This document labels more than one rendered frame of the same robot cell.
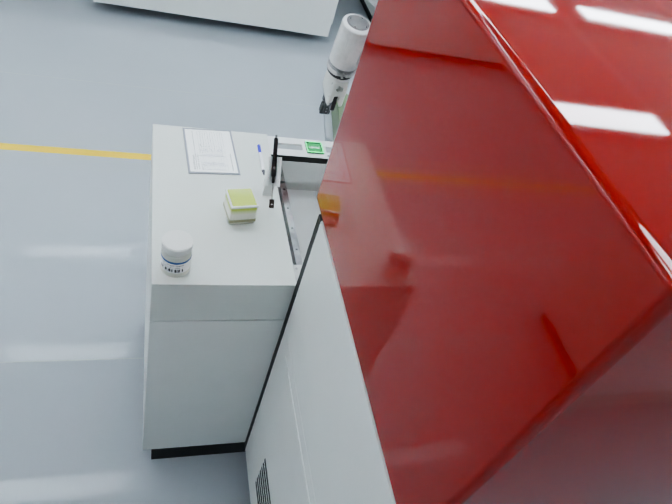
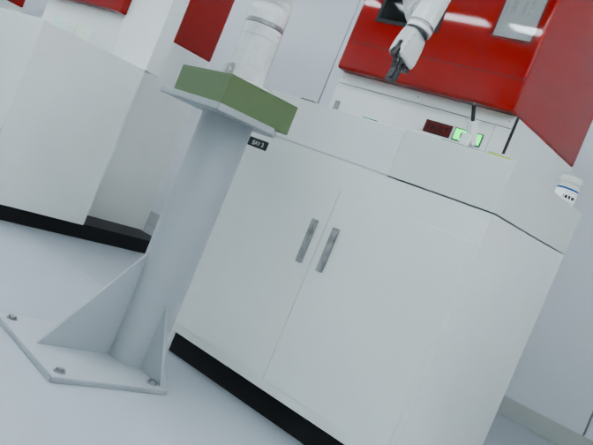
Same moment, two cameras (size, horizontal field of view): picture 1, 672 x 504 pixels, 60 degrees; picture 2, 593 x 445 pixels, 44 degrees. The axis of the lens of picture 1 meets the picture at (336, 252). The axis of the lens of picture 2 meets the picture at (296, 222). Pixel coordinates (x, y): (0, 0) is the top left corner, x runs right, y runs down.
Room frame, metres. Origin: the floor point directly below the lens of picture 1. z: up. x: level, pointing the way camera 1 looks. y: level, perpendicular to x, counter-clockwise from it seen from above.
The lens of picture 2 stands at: (2.63, 2.18, 0.67)
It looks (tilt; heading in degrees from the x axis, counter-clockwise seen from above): 2 degrees down; 244
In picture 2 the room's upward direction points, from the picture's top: 22 degrees clockwise
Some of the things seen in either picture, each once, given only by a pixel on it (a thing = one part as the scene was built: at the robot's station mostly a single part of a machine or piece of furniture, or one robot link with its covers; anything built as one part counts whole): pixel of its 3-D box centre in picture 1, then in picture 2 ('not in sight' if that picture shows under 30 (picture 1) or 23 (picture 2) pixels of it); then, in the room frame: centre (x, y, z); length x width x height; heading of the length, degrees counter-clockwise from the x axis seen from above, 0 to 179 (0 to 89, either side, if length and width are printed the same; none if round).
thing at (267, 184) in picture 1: (271, 179); (467, 140); (1.25, 0.24, 1.03); 0.06 x 0.04 x 0.13; 26
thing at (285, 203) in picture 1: (293, 241); not in sight; (1.25, 0.13, 0.84); 0.50 x 0.02 x 0.03; 26
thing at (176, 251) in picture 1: (176, 253); (566, 191); (0.89, 0.35, 1.01); 0.07 x 0.07 x 0.10
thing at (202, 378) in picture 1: (286, 314); (352, 301); (1.32, 0.09, 0.41); 0.96 x 0.64 x 0.82; 116
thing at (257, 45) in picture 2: not in sight; (252, 57); (1.95, 0.05, 1.00); 0.19 x 0.19 x 0.18
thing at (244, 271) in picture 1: (215, 216); (490, 195); (1.18, 0.36, 0.89); 0.62 x 0.35 x 0.14; 26
